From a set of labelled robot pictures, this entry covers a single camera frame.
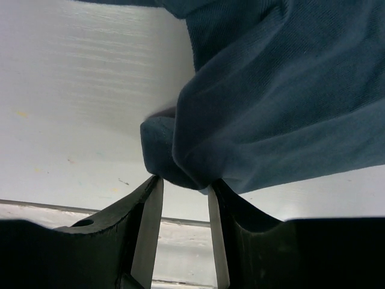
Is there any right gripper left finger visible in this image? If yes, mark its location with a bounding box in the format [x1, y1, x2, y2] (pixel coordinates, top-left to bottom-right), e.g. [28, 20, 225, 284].
[58, 176, 164, 288]

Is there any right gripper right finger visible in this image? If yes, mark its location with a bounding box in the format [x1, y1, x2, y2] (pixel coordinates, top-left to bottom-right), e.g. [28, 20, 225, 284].
[208, 179, 286, 288]

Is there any blue-grey t shirt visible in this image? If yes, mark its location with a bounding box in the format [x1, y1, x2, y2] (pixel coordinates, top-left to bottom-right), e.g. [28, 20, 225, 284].
[78, 0, 385, 195]

